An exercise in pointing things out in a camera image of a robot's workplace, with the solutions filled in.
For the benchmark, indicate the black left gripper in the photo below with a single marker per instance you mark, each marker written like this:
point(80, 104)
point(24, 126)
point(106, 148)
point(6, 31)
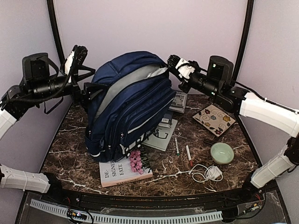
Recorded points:
point(78, 97)

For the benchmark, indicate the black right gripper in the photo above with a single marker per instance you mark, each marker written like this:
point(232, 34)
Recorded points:
point(185, 88)

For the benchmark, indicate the grey ianra magazine book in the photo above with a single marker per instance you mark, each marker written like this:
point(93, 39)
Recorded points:
point(179, 102)

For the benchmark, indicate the navy blue student backpack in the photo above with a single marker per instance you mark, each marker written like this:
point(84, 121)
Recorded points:
point(135, 93)

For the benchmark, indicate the white designer fate book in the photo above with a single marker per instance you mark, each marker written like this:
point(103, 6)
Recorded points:
point(134, 168)

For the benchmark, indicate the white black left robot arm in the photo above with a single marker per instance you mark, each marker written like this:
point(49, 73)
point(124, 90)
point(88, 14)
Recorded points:
point(43, 81)

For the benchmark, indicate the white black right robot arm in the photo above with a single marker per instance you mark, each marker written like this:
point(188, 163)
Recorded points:
point(218, 84)

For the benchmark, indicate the dark blue notebook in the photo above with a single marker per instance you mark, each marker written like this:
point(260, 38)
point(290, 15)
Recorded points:
point(166, 120)

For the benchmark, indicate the floral square ceramic plate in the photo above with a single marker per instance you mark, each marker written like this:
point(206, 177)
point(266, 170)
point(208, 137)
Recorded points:
point(214, 120)

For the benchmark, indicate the green tipped white marker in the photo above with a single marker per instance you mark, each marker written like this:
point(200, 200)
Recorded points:
point(176, 145)

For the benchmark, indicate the grey green notebook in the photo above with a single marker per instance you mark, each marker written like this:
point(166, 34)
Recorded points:
point(161, 137)

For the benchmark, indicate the pale green ceramic bowl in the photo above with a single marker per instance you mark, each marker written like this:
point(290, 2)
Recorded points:
point(222, 153)

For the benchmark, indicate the red tipped white marker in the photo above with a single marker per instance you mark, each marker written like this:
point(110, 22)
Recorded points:
point(189, 156)

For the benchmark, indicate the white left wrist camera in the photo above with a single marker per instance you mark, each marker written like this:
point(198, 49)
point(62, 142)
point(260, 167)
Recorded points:
point(75, 58)

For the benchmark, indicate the black left corner frame post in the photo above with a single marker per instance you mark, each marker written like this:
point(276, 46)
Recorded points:
point(55, 32)

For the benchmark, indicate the black corner frame post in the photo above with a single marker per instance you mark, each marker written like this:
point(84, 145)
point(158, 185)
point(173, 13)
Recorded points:
point(55, 32)
point(243, 40)

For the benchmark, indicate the white charger with cable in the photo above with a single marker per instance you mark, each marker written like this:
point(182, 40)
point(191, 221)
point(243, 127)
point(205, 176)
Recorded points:
point(211, 173)

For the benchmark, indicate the black right corner frame post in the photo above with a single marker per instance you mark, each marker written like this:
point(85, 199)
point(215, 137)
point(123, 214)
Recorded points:
point(243, 40)

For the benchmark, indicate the black front table rail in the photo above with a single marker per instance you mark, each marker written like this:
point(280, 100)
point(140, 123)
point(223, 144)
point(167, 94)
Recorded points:
point(174, 189)

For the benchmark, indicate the white slotted cable duct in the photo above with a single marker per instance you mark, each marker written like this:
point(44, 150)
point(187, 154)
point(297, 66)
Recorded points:
point(113, 216)

